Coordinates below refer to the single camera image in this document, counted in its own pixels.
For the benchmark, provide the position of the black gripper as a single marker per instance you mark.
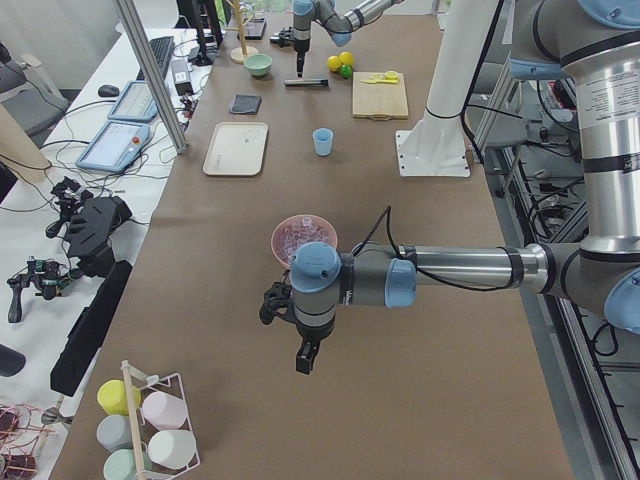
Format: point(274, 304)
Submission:
point(311, 334)
point(301, 44)

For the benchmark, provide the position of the steel muddler with black tip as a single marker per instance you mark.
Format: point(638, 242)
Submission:
point(306, 83)

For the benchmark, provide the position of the light blue plastic cup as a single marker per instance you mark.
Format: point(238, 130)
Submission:
point(323, 141)

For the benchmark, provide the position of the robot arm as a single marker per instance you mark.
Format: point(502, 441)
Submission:
point(339, 26)
point(594, 43)

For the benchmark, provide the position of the wooden cup tree stand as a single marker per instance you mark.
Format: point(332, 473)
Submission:
point(244, 51)

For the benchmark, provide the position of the pink bowl of ice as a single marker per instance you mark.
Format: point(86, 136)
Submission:
point(298, 230)

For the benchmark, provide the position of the pink plastic cup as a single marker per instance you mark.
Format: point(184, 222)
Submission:
point(164, 411)

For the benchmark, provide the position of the white plastic cup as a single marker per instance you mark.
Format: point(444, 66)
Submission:
point(173, 449)

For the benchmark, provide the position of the yellow plastic cup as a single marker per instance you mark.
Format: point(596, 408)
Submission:
point(111, 397)

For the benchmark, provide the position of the grey plastic cup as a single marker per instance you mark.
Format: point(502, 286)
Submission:
point(114, 433)

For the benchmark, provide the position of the mint plastic cup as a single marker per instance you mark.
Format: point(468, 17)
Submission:
point(120, 465)

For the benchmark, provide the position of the yellow lemon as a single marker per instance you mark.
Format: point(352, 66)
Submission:
point(346, 58)
point(334, 63)

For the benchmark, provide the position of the mint green bowl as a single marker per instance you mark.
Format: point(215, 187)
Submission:
point(258, 65)

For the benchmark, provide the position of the green lime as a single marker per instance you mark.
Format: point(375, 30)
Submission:
point(345, 71)

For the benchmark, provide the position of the grey folded cloth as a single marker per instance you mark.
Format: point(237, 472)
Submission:
point(245, 104)

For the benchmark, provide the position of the bamboo cutting board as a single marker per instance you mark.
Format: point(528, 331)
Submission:
point(379, 101)

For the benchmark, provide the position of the yellow plastic knife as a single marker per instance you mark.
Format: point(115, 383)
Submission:
point(369, 81)

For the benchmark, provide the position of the cream rabbit tray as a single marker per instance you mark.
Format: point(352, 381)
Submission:
point(236, 149)

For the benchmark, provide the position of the black keyboard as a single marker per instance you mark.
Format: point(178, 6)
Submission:
point(162, 48)

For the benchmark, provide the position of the blue teach pendant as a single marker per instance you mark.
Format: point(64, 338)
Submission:
point(115, 147)
point(135, 104)

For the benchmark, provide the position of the black computer mouse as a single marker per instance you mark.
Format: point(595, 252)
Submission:
point(108, 91)

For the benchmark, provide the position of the white wire cup rack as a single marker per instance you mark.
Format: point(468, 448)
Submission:
point(145, 384)

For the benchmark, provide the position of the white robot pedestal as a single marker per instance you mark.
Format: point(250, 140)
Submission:
point(435, 147)

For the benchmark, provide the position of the aluminium frame post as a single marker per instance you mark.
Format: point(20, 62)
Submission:
point(136, 34)

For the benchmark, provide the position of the wooden rack handle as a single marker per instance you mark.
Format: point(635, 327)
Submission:
point(142, 473)

